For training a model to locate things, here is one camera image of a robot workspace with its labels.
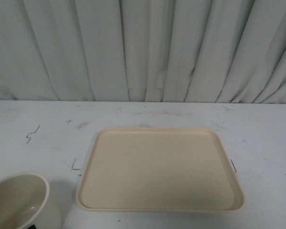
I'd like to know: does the white smiley face mug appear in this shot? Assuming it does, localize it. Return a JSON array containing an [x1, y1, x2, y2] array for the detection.
[[0, 172, 62, 229]]

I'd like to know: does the beige rectangular plastic tray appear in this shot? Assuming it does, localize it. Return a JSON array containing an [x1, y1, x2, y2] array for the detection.
[[77, 128, 245, 213]]

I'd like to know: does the white pleated curtain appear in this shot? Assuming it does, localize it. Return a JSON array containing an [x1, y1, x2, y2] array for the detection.
[[0, 0, 286, 104]]

